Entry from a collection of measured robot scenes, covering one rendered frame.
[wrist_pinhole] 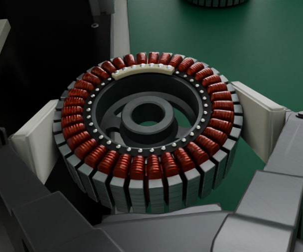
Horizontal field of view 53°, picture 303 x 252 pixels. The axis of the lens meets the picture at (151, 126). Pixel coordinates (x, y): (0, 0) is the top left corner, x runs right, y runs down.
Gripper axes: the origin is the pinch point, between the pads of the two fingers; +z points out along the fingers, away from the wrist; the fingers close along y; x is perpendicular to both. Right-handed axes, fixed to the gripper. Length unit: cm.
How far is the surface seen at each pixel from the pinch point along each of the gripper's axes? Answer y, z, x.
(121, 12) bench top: -2.0, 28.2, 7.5
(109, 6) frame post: -3.1, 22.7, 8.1
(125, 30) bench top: -1.5, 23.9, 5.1
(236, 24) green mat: 12.7, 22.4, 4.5
